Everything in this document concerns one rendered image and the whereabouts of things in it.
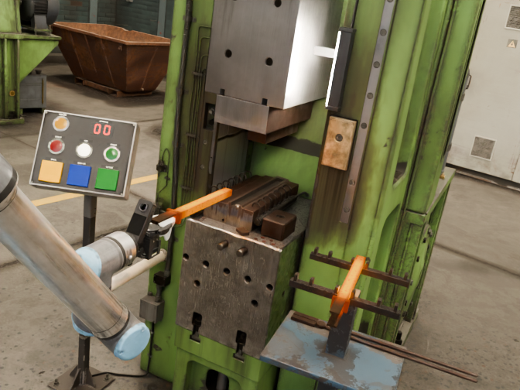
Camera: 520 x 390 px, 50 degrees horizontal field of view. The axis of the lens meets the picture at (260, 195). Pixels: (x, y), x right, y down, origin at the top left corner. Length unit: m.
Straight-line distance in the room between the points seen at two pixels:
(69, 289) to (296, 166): 1.42
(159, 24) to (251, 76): 8.92
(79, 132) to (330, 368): 1.19
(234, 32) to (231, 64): 0.10
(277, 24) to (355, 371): 1.08
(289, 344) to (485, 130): 5.50
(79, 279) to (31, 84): 6.00
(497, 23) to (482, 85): 0.68
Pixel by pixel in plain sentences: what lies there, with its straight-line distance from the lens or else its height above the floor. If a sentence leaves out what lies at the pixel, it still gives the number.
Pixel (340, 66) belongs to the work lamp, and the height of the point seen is 1.52.
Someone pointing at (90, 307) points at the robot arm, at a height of 1.06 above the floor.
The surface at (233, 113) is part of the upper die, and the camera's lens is 1.92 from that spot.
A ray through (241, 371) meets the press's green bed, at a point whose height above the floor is 0.39.
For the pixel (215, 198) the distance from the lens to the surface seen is 1.81.
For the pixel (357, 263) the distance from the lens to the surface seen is 1.76.
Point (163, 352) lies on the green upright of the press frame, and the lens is 2.65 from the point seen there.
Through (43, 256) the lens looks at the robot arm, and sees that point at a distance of 1.11.
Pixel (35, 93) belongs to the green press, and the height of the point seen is 0.25.
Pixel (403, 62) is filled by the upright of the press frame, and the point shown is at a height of 1.57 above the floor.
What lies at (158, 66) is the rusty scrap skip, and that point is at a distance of 8.54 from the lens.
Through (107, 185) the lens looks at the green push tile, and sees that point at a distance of 2.08.
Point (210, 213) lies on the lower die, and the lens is 2.05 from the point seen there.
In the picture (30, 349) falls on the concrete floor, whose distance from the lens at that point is 2.94.
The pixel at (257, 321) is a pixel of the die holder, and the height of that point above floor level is 0.62.
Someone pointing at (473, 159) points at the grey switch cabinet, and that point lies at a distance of 7.10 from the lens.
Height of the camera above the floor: 1.71
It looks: 20 degrees down
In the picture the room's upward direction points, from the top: 9 degrees clockwise
